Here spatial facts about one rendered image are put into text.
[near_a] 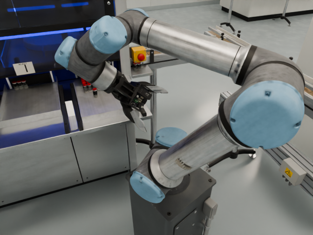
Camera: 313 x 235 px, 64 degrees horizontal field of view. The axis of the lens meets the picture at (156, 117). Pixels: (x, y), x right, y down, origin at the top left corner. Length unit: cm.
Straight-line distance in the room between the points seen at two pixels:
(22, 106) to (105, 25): 87
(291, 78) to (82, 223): 161
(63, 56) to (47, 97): 75
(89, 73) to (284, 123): 46
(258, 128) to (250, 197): 157
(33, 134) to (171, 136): 60
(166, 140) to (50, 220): 131
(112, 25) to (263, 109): 36
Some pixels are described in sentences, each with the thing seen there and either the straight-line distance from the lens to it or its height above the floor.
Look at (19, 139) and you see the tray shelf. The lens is 117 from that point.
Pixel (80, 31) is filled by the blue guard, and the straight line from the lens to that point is 134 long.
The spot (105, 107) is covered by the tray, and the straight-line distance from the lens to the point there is 122.
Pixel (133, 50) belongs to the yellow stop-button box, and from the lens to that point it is 142.
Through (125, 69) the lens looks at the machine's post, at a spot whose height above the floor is 93.
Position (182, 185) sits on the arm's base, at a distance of 95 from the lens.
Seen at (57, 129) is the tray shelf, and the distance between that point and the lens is 115.
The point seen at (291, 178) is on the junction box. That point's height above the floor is 48.
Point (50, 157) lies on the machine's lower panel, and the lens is 174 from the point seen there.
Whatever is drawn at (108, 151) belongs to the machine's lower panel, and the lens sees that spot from 178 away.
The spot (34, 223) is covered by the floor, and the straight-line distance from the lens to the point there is 198.
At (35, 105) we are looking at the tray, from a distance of 135.
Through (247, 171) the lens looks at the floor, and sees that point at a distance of 219.
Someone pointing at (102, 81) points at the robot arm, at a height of 124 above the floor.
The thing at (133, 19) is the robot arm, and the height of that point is 138.
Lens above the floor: 157
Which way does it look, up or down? 37 degrees down
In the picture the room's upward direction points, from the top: straight up
